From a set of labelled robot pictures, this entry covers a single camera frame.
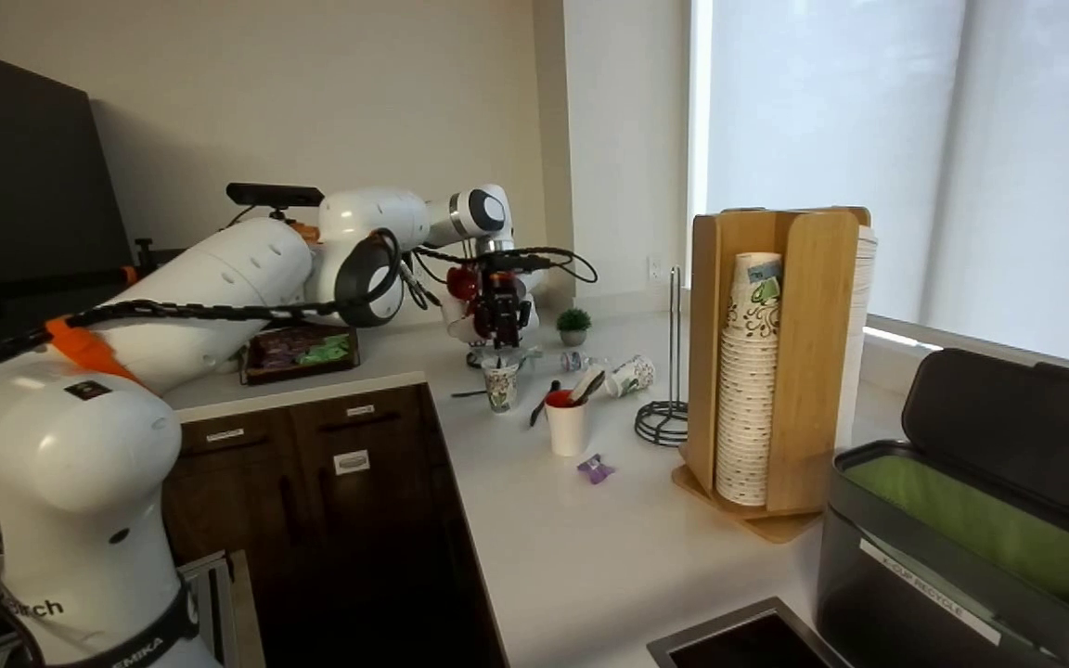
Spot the stainless steel trash bin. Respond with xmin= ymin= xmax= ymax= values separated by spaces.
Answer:
xmin=817 ymin=349 xmax=1069 ymax=668

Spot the dark wooden cabinet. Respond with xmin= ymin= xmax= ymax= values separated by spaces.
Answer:
xmin=162 ymin=385 xmax=509 ymax=668

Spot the lying patterned paper cup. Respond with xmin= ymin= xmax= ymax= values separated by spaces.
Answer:
xmin=604 ymin=357 xmax=655 ymax=398

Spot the black cable bundle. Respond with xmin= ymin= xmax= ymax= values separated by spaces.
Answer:
xmin=0 ymin=225 xmax=601 ymax=401

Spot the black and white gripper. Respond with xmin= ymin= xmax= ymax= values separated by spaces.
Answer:
xmin=444 ymin=254 xmax=533 ymax=369

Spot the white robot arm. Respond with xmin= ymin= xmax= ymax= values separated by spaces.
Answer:
xmin=0 ymin=183 xmax=512 ymax=668

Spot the purple candy wrapper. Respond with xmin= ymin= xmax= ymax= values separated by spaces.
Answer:
xmin=577 ymin=454 xmax=611 ymax=485

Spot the black spoon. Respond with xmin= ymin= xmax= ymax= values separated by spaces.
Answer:
xmin=528 ymin=380 xmax=562 ymax=427

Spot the small green potted plant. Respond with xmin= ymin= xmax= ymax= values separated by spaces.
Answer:
xmin=556 ymin=307 xmax=590 ymax=346

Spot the stack of patterned paper cups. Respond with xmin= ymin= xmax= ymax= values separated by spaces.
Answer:
xmin=715 ymin=254 xmax=781 ymax=508

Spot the wooden paper cup dispenser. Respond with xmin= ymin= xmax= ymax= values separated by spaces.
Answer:
xmin=683 ymin=207 xmax=874 ymax=523

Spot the tablet with green screen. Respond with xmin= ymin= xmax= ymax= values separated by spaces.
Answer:
xmin=239 ymin=328 xmax=359 ymax=385

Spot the black wire holder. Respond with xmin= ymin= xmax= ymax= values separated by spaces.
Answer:
xmin=634 ymin=267 xmax=686 ymax=448

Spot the white mug red inside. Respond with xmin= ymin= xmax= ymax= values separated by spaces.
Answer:
xmin=545 ymin=401 xmax=587 ymax=456

